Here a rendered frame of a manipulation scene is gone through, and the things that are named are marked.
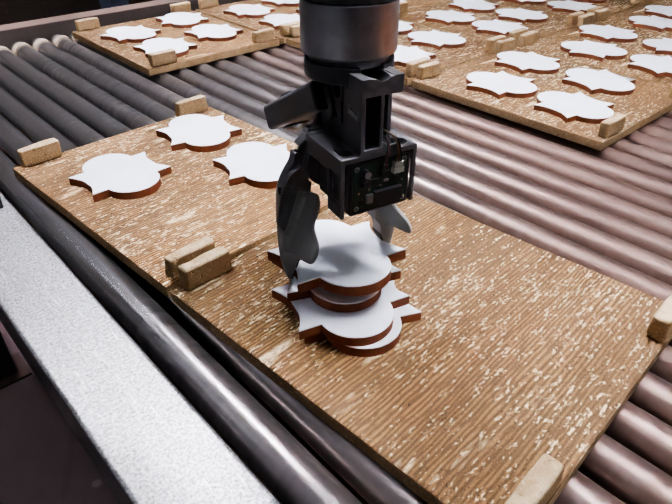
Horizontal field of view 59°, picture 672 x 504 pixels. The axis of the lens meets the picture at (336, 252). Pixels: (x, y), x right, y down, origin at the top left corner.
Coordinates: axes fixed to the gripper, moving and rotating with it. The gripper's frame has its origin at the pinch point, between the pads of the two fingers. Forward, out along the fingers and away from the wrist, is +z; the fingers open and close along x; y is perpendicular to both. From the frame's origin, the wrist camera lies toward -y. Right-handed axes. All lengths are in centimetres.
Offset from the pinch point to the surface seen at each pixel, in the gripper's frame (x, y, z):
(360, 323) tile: -1.4, 7.3, 3.3
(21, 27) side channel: -18, -131, 4
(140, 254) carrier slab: -16.2, -17.6, 5.6
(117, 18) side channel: 6, -136, 6
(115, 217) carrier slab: -17.0, -27.4, 5.6
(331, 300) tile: -2.8, 4.3, 2.1
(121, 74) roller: -3, -92, 8
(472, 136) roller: 43, -29, 8
